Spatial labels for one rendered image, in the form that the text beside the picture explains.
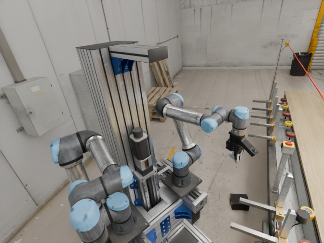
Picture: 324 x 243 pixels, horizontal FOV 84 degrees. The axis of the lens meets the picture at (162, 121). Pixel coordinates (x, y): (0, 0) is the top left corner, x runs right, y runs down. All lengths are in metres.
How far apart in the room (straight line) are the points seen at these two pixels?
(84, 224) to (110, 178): 0.16
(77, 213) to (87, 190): 0.10
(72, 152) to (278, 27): 8.17
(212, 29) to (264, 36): 1.96
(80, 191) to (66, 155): 0.35
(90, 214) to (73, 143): 0.48
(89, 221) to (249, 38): 8.25
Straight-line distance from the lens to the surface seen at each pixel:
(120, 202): 1.11
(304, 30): 8.71
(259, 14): 8.42
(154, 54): 0.69
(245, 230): 1.49
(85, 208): 0.61
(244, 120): 1.04
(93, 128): 3.33
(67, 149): 0.99
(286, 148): 1.64
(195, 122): 1.01
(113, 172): 0.70
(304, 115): 2.92
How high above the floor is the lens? 2.11
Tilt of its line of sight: 29 degrees down
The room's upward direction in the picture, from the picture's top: 6 degrees counter-clockwise
